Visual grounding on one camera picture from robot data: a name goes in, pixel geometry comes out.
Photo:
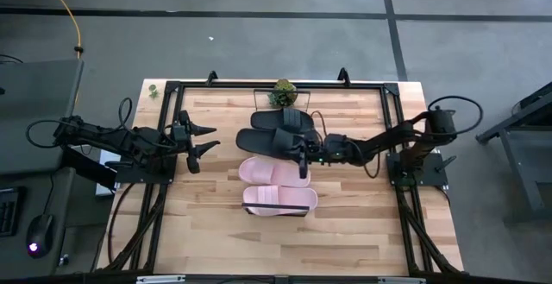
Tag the black aluminium rig frame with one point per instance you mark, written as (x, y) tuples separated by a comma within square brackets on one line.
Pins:
[(215, 84)]

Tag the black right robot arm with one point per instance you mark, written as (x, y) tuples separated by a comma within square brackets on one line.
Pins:
[(388, 139)]

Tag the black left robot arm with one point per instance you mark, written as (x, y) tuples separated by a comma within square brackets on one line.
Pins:
[(129, 141)]

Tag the pink slide sandal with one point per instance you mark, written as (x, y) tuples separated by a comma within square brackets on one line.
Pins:
[(293, 197), (280, 174)]

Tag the wooden shelf with black frame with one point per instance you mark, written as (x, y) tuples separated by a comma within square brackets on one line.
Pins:
[(276, 206)]

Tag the black computer mouse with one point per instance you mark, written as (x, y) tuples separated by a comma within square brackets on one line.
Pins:
[(39, 236)]

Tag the black slide sandal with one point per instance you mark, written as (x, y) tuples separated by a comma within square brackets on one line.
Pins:
[(259, 141), (269, 120)]

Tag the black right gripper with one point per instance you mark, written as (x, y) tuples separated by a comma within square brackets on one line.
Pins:
[(330, 148)]

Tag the silver metal bracket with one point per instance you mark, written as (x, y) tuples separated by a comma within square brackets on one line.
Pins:
[(401, 280), (160, 279)]

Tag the white paper sheet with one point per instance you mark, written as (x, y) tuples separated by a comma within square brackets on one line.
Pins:
[(105, 176)]

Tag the potted succulent plant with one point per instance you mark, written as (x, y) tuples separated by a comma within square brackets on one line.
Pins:
[(283, 94)]

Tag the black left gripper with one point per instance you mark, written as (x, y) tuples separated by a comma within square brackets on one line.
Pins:
[(181, 133)]

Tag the black frame table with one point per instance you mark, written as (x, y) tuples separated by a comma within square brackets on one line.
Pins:
[(524, 115)]

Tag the grey computer case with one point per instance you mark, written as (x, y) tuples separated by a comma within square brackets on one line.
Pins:
[(34, 94)]

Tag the small green plant sprig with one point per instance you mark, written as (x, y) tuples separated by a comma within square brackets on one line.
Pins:
[(153, 92)]

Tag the dark grey desk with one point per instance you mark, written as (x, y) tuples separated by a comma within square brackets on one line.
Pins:
[(73, 215)]

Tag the black keyboard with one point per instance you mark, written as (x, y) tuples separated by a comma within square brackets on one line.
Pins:
[(8, 212)]

